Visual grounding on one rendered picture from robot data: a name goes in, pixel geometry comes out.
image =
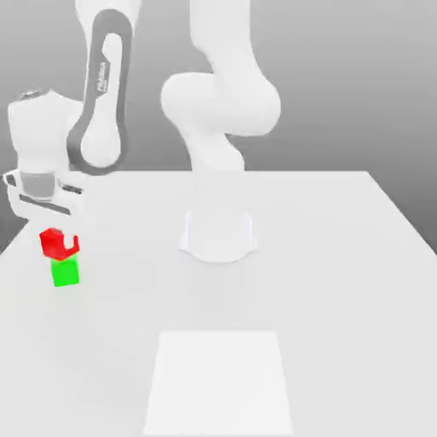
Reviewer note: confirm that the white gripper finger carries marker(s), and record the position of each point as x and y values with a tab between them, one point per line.
68	235

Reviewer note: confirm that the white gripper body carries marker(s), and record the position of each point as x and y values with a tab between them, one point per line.
41	212

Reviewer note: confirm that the small red cube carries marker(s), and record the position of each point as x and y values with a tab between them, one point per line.
51	245

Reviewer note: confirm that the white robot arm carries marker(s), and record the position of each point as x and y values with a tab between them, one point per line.
218	102

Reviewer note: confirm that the small green cube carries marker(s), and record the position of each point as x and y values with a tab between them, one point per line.
65	273

